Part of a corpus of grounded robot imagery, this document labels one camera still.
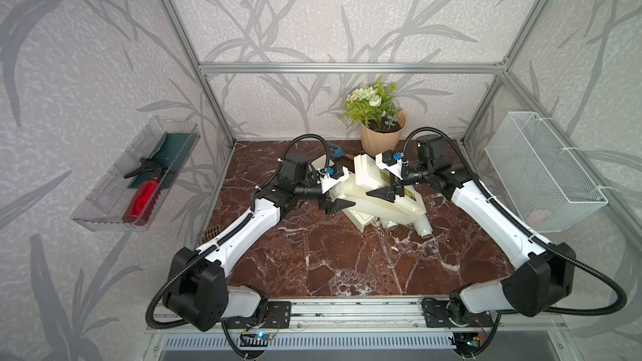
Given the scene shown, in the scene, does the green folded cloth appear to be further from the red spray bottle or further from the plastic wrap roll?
the plastic wrap roll

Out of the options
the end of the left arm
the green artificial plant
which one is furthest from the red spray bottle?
the green artificial plant

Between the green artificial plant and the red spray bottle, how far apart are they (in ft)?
2.08

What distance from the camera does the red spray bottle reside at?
22.4 inches

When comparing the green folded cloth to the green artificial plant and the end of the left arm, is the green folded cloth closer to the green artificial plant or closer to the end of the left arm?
the end of the left arm

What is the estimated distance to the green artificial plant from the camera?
0.95 meters

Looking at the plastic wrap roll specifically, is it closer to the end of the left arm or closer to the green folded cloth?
the end of the left arm

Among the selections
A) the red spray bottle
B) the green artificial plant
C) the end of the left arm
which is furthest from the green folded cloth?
the green artificial plant

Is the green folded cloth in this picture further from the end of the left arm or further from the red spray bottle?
the end of the left arm

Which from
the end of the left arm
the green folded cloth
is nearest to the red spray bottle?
the green folded cloth

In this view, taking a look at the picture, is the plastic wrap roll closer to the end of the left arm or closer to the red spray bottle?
the end of the left arm

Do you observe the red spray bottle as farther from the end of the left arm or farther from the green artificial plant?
the green artificial plant

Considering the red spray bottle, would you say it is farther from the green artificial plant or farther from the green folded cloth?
the green artificial plant

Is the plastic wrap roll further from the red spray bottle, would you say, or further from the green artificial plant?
the red spray bottle

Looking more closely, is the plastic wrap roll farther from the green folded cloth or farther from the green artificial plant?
the green folded cloth
